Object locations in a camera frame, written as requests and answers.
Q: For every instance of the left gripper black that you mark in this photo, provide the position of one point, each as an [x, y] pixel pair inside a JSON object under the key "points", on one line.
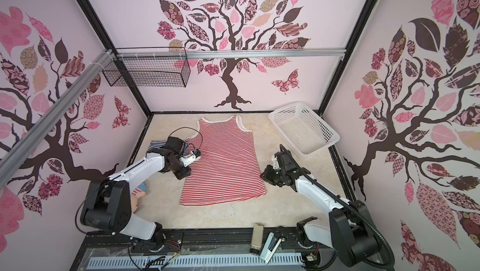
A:
{"points": [[183, 173]]}

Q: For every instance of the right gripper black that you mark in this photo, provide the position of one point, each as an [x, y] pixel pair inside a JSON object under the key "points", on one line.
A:
{"points": [[266, 175]]}

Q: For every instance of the blue white striped tank top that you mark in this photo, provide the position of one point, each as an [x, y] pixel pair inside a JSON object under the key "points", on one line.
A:
{"points": [[159, 146]]}

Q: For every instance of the white plastic laundry basket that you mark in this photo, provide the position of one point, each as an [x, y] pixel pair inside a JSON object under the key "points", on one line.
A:
{"points": [[305, 132]]}

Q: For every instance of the red white striped tank top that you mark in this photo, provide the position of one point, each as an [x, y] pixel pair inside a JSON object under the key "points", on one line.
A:
{"points": [[228, 169]]}

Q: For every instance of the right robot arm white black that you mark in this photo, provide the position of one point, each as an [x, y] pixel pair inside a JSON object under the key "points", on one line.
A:
{"points": [[350, 232]]}

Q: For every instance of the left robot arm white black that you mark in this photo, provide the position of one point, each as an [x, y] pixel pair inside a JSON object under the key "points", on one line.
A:
{"points": [[109, 204]]}

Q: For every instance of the plush doll head toy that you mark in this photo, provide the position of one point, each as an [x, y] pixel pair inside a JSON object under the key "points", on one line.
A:
{"points": [[137, 193]]}

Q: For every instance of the small beige rectangular block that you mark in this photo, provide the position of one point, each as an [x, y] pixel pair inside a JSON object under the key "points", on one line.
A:
{"points": [[257, 239]]}

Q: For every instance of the white black handheld device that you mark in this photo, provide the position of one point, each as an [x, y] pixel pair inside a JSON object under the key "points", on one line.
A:
{"points": [[271, 245]]}

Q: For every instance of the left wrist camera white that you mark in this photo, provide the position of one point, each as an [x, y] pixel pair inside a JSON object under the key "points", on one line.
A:
{"points": [[192, 157]]}

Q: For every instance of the black wire mesh basket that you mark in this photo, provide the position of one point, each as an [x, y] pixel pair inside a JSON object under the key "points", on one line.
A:
{"points": [[149, 67]]}

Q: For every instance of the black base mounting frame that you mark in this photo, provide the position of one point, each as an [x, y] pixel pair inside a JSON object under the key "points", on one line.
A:
{"points": [[212, 241]]}

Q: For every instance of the aluminium rail back horizontal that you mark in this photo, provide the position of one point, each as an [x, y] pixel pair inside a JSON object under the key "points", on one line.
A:
{"points": [[232, 53]]}

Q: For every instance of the white slotted cable duct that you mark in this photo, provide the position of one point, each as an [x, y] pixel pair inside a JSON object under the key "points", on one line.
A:
{"points": [[195, 262]]}

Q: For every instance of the aluminium rail left diagonal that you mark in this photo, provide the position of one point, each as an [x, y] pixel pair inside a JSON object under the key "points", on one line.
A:
{"points": [[14, 159]]}

